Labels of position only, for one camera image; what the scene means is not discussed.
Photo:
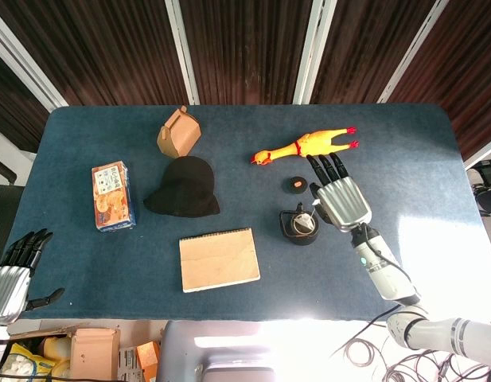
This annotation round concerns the brown spiral notebook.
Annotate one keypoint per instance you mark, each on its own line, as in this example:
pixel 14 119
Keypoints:
pixel 219 260

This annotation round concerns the open cardboard box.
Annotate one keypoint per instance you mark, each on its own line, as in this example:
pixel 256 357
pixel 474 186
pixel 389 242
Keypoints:
pixel 94 354

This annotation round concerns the yellow rubber chicken toy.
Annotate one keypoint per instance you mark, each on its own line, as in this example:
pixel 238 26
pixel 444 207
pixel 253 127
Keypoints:
pixel 309 145

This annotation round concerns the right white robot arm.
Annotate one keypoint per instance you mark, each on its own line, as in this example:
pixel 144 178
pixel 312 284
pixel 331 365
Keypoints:
pixel 388 274

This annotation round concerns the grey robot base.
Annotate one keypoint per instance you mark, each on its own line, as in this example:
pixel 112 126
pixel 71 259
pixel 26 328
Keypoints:
pixel 181 358

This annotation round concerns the small orange box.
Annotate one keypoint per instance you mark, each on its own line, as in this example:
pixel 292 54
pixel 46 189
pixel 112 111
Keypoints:
pixel 147 356

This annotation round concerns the yellow snack bag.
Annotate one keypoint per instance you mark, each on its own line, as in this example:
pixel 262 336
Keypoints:
pixel 20 364

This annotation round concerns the brown paper gable box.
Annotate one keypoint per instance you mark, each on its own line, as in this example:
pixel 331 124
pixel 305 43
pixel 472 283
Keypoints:
pixel 181 135

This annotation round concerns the blue cookie box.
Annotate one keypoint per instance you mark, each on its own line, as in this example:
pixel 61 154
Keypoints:
pixel 111 199

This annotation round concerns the blue table cloth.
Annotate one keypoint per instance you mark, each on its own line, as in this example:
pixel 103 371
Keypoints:
pixel 110 278

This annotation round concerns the black office chair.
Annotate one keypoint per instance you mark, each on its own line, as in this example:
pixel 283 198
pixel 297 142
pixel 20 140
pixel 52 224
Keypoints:
pixel 2 207

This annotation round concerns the black chair with white part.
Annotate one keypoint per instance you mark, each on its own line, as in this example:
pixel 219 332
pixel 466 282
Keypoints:
pixel 485 187

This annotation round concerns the black fabric hat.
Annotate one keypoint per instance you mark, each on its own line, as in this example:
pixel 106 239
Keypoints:
pixel 187 191

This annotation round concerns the small white printed carton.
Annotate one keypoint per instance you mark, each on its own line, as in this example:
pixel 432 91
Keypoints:
pixel 127 364

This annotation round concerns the round black lid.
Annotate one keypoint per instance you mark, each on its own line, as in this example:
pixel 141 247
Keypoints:
pixel 297 185

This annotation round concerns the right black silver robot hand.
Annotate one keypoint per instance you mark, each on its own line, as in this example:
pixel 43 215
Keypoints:
pixel 342 201

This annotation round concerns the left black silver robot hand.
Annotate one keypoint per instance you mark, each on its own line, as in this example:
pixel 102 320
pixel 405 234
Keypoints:
pixel 8 290

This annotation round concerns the white partition post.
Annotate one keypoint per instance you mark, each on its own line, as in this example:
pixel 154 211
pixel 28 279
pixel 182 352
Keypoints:
pixel 310 51
pixel 412 51
pixel 183 51
pixel 26 63

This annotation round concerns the small black round object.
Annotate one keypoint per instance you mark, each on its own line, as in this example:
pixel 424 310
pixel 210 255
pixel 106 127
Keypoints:
pixel 298 238

